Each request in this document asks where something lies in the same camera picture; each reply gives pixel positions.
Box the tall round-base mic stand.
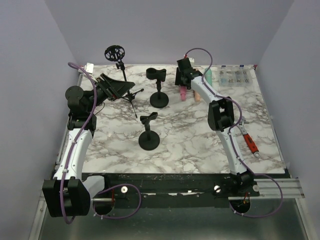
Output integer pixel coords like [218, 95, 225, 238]
[146, 67, 169, 109]

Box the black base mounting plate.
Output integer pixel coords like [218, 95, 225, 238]
[51, 171, 261, 210]

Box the clear plastic parts box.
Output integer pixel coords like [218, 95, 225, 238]
[216, 65, 253, 87]

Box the purple cable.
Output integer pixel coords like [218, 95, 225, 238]
[184, 48, 285, 218]
[58, 61, 142, 225]

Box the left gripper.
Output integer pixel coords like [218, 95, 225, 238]
[86, 73, 134, 113]

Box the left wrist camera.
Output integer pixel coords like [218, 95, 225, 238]
[84, 62, 95, 75]

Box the beige microphone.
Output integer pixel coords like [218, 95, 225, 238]
[194, 91, 201, 102]

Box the pink microphone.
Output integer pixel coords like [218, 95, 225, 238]
[179, 86, 187, 102]

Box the short round-base mic stand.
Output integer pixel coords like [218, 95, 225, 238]
[138, 112, 160, 151]

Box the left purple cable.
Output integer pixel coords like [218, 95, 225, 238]
[58, 61, 142, 225]

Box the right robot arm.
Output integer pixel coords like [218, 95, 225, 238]
[175, 57, 254, 196]

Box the green microphone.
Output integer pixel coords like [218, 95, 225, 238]
[204, 67, 213, 86]

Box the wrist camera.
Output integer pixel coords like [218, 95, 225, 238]
[184, 55, 195, 67]
[84, 62, 95, 75]

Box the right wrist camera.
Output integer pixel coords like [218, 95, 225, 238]
[184, 55, 195, 67]

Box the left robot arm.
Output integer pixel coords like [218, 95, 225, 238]
[42, 73, 135, 218]

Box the red adjustable wrench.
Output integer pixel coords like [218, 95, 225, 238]
[238, 119, 261, 158]

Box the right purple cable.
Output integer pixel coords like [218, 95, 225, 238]
[184, 48, 285, 218]

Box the tripod mic stand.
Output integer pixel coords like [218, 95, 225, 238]
[104, 44, 145, 119]

